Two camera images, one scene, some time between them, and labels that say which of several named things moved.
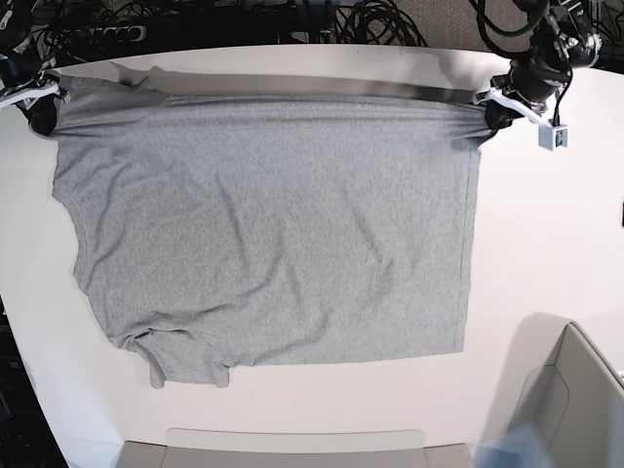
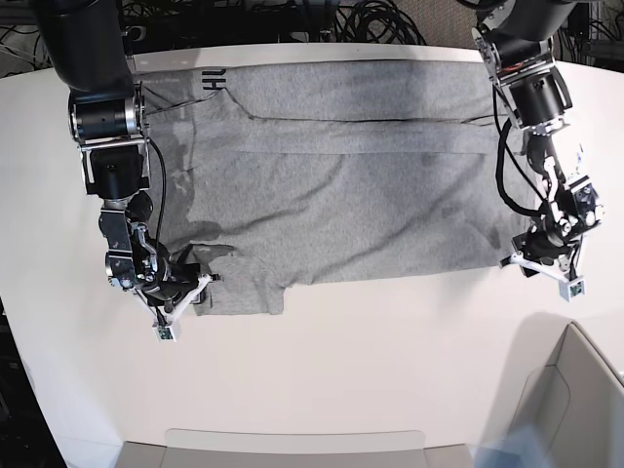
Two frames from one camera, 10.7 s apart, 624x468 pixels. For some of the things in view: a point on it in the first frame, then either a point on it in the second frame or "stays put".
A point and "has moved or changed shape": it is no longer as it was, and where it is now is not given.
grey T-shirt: (223, 222) has moved or changed shape
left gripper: (32, 92) to (136, 263)
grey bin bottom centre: (292, 448) stays put
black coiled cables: (377, 22) stays put
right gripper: (530, 85) to (552, 243)
